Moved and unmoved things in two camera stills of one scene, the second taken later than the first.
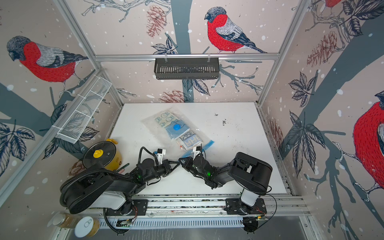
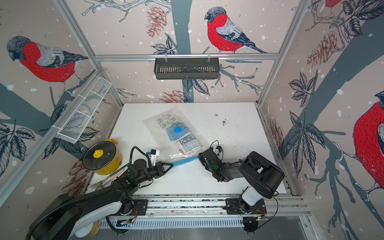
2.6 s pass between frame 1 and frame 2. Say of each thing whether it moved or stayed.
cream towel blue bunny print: stayed
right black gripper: moved
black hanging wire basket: stayed
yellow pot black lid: stayed
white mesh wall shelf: stayed
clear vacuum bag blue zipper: moved
